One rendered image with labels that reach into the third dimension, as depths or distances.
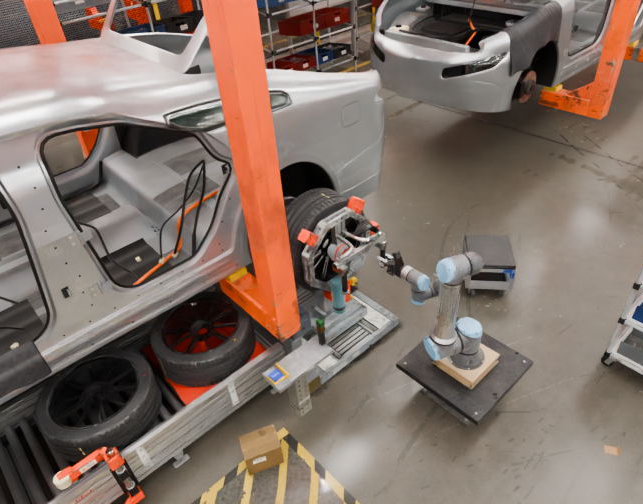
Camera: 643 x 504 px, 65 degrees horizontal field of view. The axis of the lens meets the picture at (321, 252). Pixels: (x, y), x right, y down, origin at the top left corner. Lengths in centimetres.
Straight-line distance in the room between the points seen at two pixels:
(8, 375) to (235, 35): 200
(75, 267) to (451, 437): 236
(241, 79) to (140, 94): 78
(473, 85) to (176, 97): 312
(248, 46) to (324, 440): 230
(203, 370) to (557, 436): 218
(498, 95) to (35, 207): 412
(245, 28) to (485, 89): 337
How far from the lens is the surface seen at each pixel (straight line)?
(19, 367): 304
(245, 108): 229
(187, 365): 321
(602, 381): 390
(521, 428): 350
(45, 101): 281
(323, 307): 367
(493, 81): 522
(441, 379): 324
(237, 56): 222
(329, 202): 310
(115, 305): 305
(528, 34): 530
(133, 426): 316
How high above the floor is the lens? 285
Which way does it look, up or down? 38 degrees down
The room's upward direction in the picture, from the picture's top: 5 degrees counter-clockwise
